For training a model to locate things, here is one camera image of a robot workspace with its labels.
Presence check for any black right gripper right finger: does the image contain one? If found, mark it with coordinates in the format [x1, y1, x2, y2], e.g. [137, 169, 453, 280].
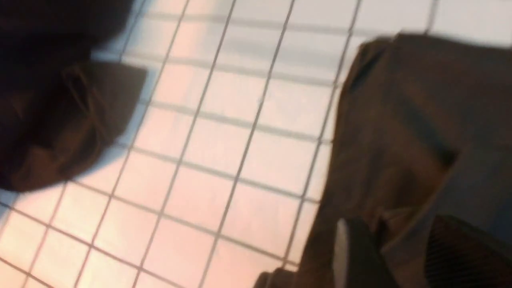
[424, 215, 512, 288]

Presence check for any black clothes pile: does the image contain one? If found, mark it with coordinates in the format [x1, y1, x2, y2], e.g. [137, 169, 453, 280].
[0, 0, 148, 192]

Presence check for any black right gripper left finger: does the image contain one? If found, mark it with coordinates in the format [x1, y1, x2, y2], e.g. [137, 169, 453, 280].
[333, 218, 398, 288]

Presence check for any white grid table cover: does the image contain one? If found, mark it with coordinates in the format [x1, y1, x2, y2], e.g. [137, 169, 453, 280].
[1, 0, 511, 288]

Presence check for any gray long sleeve shirt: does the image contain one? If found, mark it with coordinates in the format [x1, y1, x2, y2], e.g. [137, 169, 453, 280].
[254, 34, 512, 288]

